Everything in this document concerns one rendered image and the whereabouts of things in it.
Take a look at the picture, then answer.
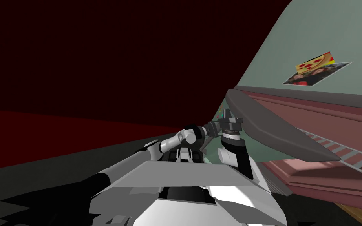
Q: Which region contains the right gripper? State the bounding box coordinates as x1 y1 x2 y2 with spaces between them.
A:
218 108 243 131

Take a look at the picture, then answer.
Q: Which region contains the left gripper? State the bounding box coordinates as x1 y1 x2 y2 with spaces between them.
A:
203 120 222 139

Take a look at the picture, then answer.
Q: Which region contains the grey-green fridge door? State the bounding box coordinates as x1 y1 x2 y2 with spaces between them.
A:
204 97 298 165

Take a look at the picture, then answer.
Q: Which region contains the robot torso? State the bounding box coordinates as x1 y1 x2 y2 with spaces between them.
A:
88 146 290 226

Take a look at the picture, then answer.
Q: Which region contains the photo magnet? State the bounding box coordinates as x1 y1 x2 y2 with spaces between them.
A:
281 61 354 87

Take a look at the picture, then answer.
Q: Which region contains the pizza magnet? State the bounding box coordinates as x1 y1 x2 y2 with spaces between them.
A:
295 51 335 74

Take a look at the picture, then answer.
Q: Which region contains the grey-green fridge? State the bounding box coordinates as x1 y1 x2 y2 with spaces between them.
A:
204 0 362 214

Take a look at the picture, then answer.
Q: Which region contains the grey fridge door handle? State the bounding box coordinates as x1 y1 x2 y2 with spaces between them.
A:
225 89 342 163

